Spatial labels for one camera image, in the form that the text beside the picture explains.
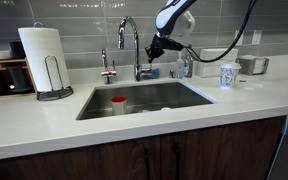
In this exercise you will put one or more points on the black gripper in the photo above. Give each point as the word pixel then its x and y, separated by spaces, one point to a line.
pixel 165 43

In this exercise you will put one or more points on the tall chrome gooseneck faucet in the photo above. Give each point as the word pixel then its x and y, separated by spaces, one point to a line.
pixel 136 50

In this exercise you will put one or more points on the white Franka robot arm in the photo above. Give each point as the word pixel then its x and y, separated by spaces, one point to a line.
pixel 174 16

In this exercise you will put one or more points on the small chrome tap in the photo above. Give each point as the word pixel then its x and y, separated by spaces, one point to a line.
pixel 107 71

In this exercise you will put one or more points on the blue sponge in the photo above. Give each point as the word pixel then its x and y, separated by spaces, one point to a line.
pixel 154 74

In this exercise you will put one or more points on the chrome countertop knob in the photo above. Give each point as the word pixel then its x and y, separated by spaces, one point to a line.
pixel 172 74

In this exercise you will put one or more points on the clear soap pump bottle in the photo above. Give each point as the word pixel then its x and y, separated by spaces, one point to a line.
pixel 180 68

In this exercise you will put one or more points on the stainless steel sink basin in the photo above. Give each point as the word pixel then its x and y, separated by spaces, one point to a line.
pixel 150 96

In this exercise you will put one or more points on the white cup with red rim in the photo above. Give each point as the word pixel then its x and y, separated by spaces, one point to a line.
pixel 119 106

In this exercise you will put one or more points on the folded white paper towel stack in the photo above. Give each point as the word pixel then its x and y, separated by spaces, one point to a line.
pixel 214 63

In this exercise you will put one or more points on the printed paper coffee cup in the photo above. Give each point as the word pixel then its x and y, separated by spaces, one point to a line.
pixel 229 76

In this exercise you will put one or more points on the metal napkin holder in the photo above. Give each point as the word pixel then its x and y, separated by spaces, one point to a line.
pixel 244 66

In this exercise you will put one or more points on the small dark metal object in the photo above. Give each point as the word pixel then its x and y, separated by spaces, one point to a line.
pixel 241 80

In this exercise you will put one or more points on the white napkin stack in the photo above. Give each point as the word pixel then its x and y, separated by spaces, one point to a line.
pixel 258 66

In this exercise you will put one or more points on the white paper towel roll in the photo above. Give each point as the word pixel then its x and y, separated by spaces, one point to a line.
pixel 42 56

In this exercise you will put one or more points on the dark wood cabinet door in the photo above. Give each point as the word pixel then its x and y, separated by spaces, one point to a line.
pixel 84 160
pixel 224 150

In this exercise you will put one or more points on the black round container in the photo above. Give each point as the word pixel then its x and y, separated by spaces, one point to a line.
pixel 19 80

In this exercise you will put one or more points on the white bowl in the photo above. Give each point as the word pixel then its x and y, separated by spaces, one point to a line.
pixel 2 54

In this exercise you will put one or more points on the white wall outlet plate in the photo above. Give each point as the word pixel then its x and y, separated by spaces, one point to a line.
pixel 239 37

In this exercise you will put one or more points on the white wall outlet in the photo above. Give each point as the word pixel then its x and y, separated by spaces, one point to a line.
pixel 256 37

